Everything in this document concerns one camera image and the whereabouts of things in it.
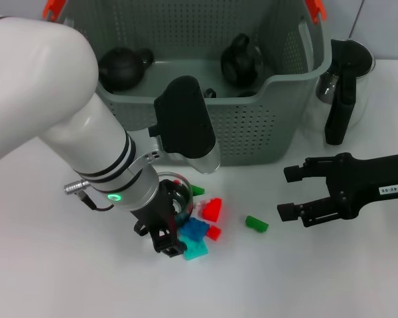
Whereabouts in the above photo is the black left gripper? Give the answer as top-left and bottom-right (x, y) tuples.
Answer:
(132, 180), (188, 258)

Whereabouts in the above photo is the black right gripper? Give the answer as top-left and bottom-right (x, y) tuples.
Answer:
(277, 152), (398, 228)

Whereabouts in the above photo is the large red building block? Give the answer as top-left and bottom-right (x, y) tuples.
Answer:
(201, 197), (223, 222)

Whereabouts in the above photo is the teal building block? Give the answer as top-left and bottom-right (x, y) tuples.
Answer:
(184, 238), (209, 262)

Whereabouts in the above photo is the blue building block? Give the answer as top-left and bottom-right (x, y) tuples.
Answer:
(178, 217), (210, 242)

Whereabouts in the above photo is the grey-green perforated storage basket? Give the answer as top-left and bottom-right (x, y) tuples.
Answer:
(62, 0), (331, 166)

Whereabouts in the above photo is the black ceramic teapot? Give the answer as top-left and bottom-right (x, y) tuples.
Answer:
(98, 46), (156, 93)

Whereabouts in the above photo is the glass pitcher black handle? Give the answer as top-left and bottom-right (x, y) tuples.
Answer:
(301, 38), (376, 146)

